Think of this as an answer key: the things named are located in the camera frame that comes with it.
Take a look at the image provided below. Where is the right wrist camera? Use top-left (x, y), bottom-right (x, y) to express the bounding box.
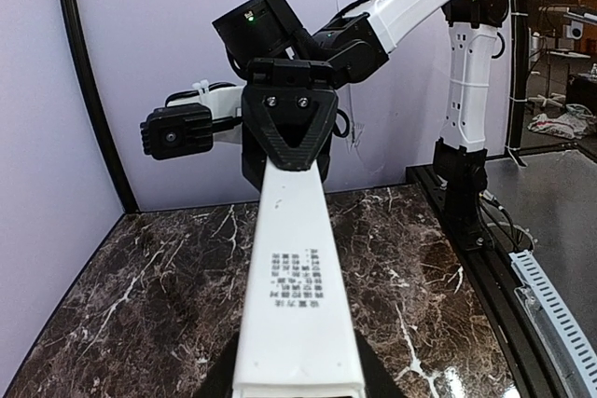
top-left (140, 80), bottom-right (243, 160)

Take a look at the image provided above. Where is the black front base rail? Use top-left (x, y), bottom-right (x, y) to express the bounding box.
top-left (406, 165), bottom-right (567, 397)

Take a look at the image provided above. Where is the left black frame post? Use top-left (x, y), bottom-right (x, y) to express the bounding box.
top-left (59, 0), bottom-right (140, 214)

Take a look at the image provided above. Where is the black frame post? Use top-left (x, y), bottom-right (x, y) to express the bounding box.
top-left (59, 0), bottom-right (140, 214)
top-left (505, 0), bottom-right (529, 167)

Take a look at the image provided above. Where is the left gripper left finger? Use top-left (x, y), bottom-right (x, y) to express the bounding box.
top-left (195, 336), bottom-right (239, 398)

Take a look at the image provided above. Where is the white slotted cable duct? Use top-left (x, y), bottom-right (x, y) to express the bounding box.
top-left (509, 250), bottom-right (596, 397)

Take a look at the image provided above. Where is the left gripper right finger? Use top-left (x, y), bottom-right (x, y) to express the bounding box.
top-left (354, 330), bottom-right (406, 398)

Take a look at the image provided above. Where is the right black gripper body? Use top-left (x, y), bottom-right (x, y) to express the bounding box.
top-left (242, 58), bottom-right (334, 190)

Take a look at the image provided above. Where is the right black frame post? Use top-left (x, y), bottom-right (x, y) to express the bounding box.
top-left (505, 0), bottom-right (529, 167)

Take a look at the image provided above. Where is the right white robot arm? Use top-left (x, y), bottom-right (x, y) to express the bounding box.
top-left (214, 0), bottom-right (508, 254)

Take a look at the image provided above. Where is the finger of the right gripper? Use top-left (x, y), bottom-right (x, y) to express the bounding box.
top-left (241, 85), bottom-right (339, 172)

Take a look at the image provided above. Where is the white remote control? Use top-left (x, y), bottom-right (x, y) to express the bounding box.
top-left (232, 162), bottom-right (366, 397)

